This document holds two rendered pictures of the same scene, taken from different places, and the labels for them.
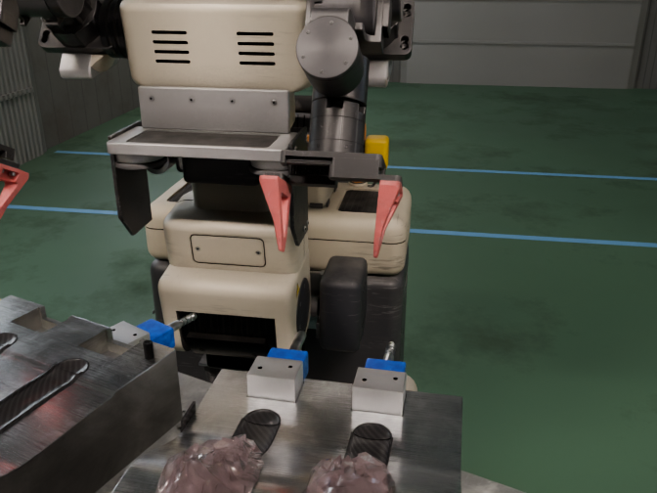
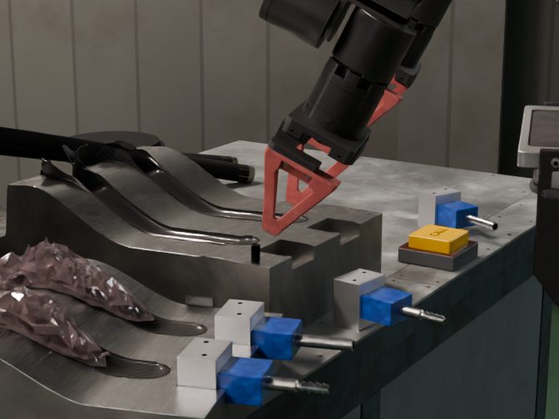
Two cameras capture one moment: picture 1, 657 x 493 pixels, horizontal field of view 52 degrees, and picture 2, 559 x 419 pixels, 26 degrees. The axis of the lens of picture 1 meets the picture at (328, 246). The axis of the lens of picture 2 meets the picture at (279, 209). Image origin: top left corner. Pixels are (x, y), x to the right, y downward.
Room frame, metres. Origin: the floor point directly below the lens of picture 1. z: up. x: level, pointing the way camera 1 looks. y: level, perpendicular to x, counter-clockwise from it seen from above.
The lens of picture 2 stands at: (0.68, -1.05, 1.28)
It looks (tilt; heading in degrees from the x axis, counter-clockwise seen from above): 15 degrees down; 93
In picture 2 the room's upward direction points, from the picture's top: straight up
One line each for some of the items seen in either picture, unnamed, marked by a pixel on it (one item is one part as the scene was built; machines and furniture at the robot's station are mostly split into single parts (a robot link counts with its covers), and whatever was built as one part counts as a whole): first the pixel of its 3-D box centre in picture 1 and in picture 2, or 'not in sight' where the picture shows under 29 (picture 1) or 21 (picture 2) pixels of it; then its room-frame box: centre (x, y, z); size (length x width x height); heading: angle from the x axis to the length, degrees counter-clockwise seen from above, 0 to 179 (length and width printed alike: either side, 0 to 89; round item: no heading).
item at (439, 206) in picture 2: not in sight; (462, 216); (0.85, 0.61, 0.83); 0.13 x 0.05 x 0.05; 128
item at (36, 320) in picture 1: (45, 333); (333, 240); (0.67, 0.33, 0.87); 0.05 x 0.05 x 0.04; 61
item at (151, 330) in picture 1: (156, 336); (393, 308); (0.74, 0.22, 0.83); 0.13 x 0.05 x 0.05; 144
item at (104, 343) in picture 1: (113, 357); (285, 263); (0.62, 0.23, 0.87); 0.05 x 0.05 x 0.04; 61
